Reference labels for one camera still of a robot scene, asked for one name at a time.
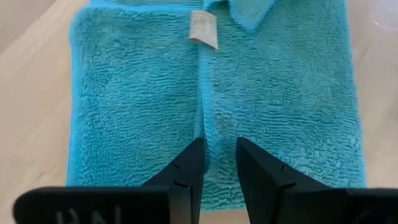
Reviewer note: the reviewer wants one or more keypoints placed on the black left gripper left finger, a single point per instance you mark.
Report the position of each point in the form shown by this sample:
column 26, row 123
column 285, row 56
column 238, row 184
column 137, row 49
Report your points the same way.
column 186, row 174

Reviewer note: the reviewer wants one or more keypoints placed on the teal microfiber towel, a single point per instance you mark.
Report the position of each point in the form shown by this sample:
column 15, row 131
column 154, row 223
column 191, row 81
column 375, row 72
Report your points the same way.
column 124, row 93

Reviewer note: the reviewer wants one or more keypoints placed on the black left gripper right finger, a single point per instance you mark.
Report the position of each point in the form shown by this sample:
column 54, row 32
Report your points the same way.
column 261, row 177

